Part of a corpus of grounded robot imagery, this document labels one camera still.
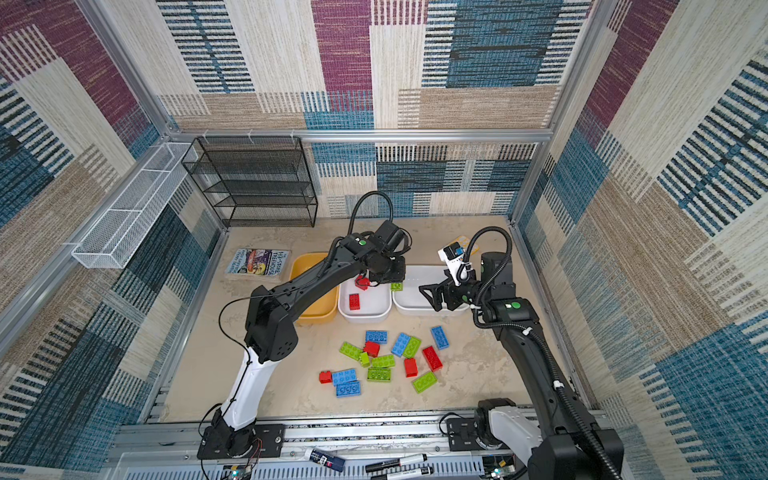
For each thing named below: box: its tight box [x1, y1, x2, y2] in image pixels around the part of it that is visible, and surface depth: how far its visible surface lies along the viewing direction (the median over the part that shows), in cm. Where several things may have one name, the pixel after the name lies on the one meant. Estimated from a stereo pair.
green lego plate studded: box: [371, 354, 395, 368], surface depth 87 cm
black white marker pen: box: [371, 467, 434, 480], surface depth 70 cm
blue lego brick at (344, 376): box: [332, 369, 357, 386], surface depth 83 cm
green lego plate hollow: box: [366, 367, 392, 383], surface depth 85 cm
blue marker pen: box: [304, 448, 346, 473], surface depth 71 cm
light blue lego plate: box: [391, 332, 411, 357], surface depth 89 cm
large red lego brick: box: [362, 340, 381, 358], surface depth 90 cm
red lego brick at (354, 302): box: [349, 294, 361, 311], surface depth 98 cm
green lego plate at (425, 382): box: [412, 371, 438, 394], surface depth 84 cm
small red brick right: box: [404, 358, 419, 378], surface depth 85 cm
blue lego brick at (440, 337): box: [431, 326, 450, 350], surface depth 91 cm
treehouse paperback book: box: [226, 248, 290, 277], surface depth 107 cm
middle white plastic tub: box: [338, 276, 393, 323], surface depth 98 cm
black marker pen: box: [365, 453, 428, 473], surface depth 71 cm
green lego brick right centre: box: [403, 336, 422, 359], surface depth 90 cm
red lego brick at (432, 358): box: [422, 346, 443, 372], surface depth 87 cm
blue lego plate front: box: [336, 380, 361, 398], surface depth 82 cm
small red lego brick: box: [319, 370, 332, 384], surface depth 83 cm
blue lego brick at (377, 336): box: [365, 330, 388, 344], surface depth 91 cm
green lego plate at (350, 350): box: [339, 342, 363, 361], surface depth 89 cm
